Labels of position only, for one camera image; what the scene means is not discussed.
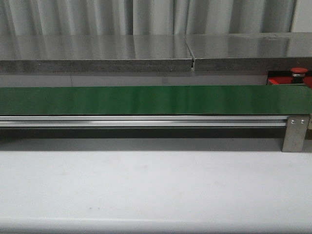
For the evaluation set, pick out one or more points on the red mushroom push button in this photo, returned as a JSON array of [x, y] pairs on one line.
[[298, 75]]

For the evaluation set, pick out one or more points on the green conveyor belt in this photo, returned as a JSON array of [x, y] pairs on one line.
[[157, 100]]

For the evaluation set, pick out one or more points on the left grey stone slab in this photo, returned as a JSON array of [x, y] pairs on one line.
[[94, 54]]

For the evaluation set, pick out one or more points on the red plastic tray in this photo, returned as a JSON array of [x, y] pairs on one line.
[[288, 81]]

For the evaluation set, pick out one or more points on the grey pleated curtain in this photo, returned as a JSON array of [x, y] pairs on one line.
[[144, 17]]

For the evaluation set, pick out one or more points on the steel conveyor support bracket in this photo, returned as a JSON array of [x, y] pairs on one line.
[[295, 133]]

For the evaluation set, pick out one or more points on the aluminium conveyor side rail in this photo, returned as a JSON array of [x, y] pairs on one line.
[[143, 121]]

